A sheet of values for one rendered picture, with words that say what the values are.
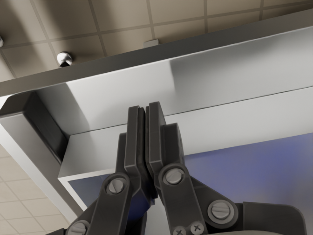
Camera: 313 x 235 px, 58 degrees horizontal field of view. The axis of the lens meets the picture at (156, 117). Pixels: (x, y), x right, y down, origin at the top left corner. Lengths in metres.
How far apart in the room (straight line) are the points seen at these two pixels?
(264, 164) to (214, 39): 0.11
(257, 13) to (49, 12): 0.75
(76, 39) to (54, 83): 0.99
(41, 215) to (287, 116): 2.05
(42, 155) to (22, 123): 0.03
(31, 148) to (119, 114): 0.06
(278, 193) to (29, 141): 0.20
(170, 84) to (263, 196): 0.14
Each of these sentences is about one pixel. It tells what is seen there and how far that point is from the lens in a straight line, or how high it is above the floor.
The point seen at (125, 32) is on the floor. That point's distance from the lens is 1.12.
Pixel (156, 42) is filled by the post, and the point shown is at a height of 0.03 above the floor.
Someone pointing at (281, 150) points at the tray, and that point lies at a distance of 0.22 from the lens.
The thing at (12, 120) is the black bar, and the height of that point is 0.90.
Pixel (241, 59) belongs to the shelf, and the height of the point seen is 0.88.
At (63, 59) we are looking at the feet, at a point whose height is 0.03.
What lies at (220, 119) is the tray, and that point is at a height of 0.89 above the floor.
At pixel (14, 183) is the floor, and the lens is 1.91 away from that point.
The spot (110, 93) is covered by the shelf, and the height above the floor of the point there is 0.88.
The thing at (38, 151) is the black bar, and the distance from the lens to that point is 0.19.
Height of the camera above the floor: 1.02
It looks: 49 degrees down
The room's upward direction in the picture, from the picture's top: 178 degrees clockwise
